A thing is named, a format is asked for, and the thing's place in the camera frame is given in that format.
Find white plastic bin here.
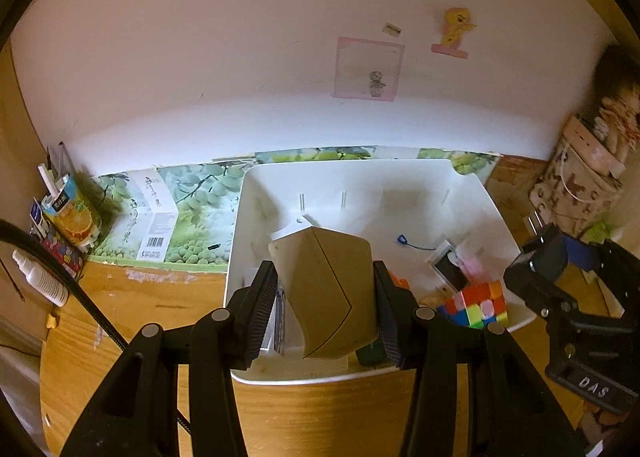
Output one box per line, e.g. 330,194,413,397
223,159,537,384

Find beige wedge-shaped box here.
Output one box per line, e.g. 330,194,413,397
268,226,378,360

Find yellow pony wall sticker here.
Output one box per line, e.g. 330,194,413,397
431,7,478,59

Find clear box with blue label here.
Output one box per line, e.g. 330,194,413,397
260,282,301,355

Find multicoloured puzzle cube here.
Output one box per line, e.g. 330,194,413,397
436,279,511,330

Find orange juice carton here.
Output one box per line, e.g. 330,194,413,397
42,174,101,248

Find grape print paper strip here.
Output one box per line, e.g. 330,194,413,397
82,146,501,274

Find thick black cable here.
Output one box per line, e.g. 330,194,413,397
0,219,193,438

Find white grape print box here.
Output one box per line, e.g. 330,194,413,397
95,168,178,260

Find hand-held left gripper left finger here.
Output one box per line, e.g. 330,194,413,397
60,259,278,457

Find green tissue pack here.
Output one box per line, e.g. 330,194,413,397
582,222,621,245

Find pink remote controller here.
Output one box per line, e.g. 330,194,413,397
562,114,626,178

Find pink tube case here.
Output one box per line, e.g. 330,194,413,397
457,249,488,283

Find white pen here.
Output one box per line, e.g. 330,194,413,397
37,162,61,198

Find letter print fabric bag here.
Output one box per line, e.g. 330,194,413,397
530,137,623,238

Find pink framed drawing sticker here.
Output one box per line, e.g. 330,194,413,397
333,36,406,102

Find white toy camera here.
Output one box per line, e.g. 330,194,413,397
397,234,473,293

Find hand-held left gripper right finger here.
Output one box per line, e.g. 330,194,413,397
372,259,586,457

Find white cable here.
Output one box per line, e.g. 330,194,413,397
559,147,587,204

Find brown-haired rag doll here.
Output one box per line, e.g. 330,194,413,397
592,44,640,152

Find white squeeze bottle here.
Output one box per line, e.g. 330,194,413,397
12,249,70,308

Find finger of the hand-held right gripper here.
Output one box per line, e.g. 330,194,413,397
502,224,583,333
564,234,640,319

